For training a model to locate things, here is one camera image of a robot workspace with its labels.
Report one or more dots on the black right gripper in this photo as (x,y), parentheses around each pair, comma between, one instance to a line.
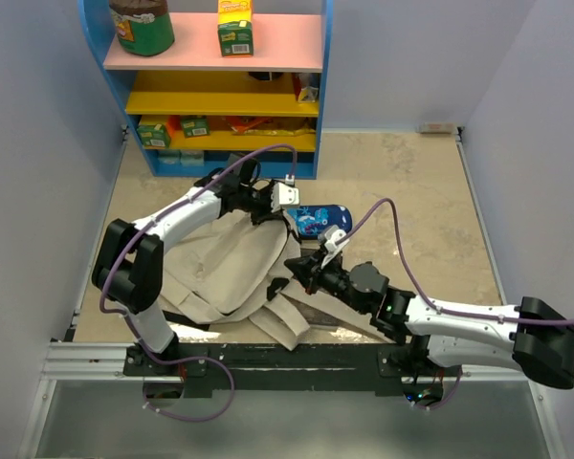
(308,272)

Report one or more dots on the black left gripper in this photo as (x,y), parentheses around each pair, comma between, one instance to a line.
(267,213)

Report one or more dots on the blue dinosaur pencil case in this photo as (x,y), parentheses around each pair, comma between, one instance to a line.
(311,221)

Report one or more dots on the cream canvas backpack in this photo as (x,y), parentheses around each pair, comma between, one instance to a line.
(231,271)

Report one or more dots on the dark tale of two cities book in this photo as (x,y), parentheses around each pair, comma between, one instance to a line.
(314,316)

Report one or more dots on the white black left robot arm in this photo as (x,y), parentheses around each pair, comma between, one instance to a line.
(129,267)

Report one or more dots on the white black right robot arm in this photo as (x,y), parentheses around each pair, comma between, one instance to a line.
(531,337)

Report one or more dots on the orange snack bag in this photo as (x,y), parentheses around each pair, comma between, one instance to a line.
(270,126)

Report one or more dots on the light blue tissue pack right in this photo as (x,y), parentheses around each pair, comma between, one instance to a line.
(192,157)

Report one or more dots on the green orange box right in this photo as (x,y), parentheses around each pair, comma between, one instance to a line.
(194,126)

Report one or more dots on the green orange box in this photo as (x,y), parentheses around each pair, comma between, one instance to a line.
(194,126)
(154,136)

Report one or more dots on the blue yellow pink shelf unit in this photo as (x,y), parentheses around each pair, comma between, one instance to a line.
(193,78)

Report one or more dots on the green orange box left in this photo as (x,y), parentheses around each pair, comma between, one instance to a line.
(154,136)

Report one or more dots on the small carton on shelf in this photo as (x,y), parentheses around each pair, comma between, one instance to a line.
(306,87)

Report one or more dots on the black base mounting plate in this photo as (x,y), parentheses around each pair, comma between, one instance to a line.
(376,368)

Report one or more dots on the yellow green sponge box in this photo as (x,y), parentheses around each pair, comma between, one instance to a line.
(235,28)

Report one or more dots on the brown green canister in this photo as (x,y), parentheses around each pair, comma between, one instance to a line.
(143,27)

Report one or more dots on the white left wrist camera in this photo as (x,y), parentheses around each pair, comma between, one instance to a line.
(284,196)

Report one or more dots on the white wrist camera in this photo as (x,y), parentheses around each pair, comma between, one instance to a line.
(332,241)
(284,196)

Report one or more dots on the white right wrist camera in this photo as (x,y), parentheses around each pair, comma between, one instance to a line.
(332,241)

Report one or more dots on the white label on wall base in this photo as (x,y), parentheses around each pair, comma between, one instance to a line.
(437,128)

